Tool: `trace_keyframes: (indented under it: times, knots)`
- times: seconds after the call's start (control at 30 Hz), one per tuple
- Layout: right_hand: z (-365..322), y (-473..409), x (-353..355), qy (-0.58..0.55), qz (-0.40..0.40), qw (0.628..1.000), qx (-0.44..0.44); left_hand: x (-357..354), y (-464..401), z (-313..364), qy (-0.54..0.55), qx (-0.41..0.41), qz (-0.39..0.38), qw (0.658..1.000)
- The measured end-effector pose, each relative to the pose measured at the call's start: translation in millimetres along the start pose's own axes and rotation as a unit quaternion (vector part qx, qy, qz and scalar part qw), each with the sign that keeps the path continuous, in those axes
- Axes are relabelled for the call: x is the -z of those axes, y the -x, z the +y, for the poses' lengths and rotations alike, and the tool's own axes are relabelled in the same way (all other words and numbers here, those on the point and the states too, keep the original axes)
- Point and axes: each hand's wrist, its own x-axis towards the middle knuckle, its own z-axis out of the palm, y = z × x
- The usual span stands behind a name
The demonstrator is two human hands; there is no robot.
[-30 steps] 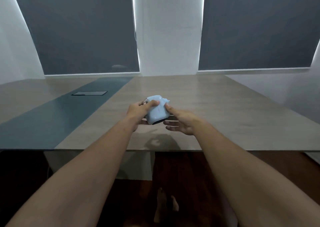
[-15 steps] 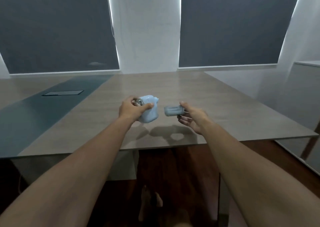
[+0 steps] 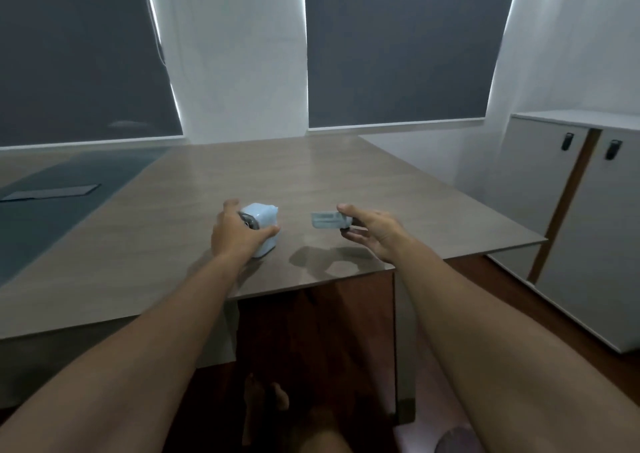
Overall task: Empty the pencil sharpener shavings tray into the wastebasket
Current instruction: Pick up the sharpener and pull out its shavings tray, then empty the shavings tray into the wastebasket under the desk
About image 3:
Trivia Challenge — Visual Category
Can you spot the person's left hand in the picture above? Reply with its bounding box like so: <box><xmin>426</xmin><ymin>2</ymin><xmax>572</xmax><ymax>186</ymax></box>
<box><xmin>210</xmin><ymin>198</ymin><xmax>281</xmax><ymax>260</ymax></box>

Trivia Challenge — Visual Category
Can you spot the person's right hand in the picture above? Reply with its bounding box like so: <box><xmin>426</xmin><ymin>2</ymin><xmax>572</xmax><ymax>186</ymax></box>
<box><xmin>337</xmin><ymin>203</ymin><xmax>412</xmax><ymax>264</ymax></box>

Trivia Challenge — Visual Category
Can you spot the light blue pencil sharpener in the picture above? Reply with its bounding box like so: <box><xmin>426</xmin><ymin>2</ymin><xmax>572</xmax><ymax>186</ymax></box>
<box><xmin>238</xmin><ymin>201</ymin><xmax>280</xmax><ymax>259</ymax></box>

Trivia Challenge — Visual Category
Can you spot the clear plastic sharpener drawer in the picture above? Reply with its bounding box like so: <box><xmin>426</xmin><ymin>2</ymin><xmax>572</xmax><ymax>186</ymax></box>
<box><xmin>310</xmin><ymin>211</ymin><xmax>354</xmax><ymax>230</ymax></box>

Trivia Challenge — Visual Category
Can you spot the person's left forearm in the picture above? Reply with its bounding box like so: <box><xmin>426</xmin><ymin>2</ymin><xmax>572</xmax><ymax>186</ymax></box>
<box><xmin>0</xmin><ymin>249</ymin><xmax>252</xmax><ymax>453</ymax></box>

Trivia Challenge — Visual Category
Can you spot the person's right forearm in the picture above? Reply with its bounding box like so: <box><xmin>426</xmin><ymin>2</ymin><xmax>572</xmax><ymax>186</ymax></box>
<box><xmin>390</xmin><ymin>238</ymin><xmax>640</xmax><ymax>453</ymax></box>

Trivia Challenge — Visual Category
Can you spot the person's bare foot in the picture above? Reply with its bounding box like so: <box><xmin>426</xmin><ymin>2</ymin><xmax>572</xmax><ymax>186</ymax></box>
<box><xmin>242</xmin><ymin>372</ymin><xmax>291</xmax><ymax>446</ymax></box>

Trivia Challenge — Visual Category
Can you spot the narrow grey roller blind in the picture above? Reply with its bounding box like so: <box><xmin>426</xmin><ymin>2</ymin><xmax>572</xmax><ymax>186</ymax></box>
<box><xmin>303</xmin><ymin>0</ymin><xmax>522</xmax><ymax>131</ymax></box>

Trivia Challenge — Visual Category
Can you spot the person's left leg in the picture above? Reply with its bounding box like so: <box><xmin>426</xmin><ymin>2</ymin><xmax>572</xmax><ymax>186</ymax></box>
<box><xmin>280</xmin><ymin>413</ymin><xmax>357</xmax><ymax>453</ymax></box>

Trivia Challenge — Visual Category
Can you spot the person's leg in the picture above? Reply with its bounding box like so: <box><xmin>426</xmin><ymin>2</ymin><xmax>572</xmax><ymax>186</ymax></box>
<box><xmin>434</xmin><ymin>427</ymin><xmax>485</xmax><ymax>453</ymax></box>
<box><xmin>280</xmin><ymin>413</ymin><xmax>357</xmax><ymax>453</ymax></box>

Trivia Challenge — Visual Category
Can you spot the white storage cabinet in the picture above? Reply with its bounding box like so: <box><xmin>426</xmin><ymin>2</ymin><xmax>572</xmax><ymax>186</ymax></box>
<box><xmin>481</xmin><ymin>110</ymin><xmax>640</xmax><ymax>355</ymax></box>

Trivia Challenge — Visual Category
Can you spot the person's right leg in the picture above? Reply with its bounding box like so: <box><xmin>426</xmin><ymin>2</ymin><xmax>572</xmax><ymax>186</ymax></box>
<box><xmin>434</xmin><ymin>427</ymin><xmax>485</xmax><ymax>453</ymax></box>

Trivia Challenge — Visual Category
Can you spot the wide grey roller blind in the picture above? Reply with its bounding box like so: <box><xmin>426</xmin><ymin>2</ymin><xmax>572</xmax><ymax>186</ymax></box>
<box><xmin>0</xmin><ymin>0</ymin><xmax>185</xmax><ymax>149</ymax></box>

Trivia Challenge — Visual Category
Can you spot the grey desk cable flap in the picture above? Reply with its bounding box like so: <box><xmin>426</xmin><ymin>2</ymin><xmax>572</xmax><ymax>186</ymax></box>
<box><xmin>0</xmin><ymin>183</ymin><xmax>102</xmax><ymax>203</ymax></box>

